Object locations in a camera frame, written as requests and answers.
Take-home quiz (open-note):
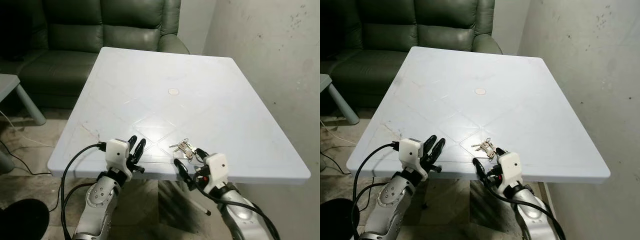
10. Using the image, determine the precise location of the silver bunch of keys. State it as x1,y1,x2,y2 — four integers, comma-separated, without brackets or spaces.
471,138,497,160
169,138,197,161

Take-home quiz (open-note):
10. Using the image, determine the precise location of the white plastic square table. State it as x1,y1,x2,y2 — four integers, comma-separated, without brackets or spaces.
346,46,611,234
47,46,311,234

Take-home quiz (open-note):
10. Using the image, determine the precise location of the small grey side table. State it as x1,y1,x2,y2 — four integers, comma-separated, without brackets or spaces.
320,74,360,126
0,74,47,126

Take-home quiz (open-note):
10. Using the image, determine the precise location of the black round object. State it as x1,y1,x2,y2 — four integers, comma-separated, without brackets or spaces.
0,198,50,240
320,198,354,240

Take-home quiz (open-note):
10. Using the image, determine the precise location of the dark green leather sofa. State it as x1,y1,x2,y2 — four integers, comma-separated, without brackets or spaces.
0,0,191,110
320,0,503,109

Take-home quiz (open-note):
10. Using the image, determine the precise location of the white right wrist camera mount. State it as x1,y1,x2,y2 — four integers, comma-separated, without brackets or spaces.
202,153,230,195
497,151,524,194

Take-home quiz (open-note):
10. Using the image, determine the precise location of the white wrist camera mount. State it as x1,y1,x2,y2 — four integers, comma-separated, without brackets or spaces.
202,153,230,195
398,138,430,181
104,139,134,182
497,151,524,194

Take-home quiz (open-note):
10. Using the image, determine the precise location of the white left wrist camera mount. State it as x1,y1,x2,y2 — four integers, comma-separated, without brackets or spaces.
398,138,430,181
104,139,134,182

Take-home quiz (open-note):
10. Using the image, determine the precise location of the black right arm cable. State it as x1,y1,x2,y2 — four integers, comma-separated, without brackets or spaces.
480,175,568,240
192,175,281,240

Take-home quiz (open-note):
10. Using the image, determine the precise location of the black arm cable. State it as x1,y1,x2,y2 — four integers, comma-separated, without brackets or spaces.
60,142,108,240
192,175,281,240
352,142,401,240
480,175,568,240

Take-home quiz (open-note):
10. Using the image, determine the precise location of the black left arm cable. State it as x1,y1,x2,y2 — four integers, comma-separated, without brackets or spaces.
352,142,401,240
60,142,108,240

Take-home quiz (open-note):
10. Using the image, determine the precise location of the thin white floor cable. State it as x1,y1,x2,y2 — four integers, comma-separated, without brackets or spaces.
0,109,56,149
320,120,352,147

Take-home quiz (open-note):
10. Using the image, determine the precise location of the thin black floor cable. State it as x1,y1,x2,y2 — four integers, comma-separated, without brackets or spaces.
320,150,351,176
0,140,52,176

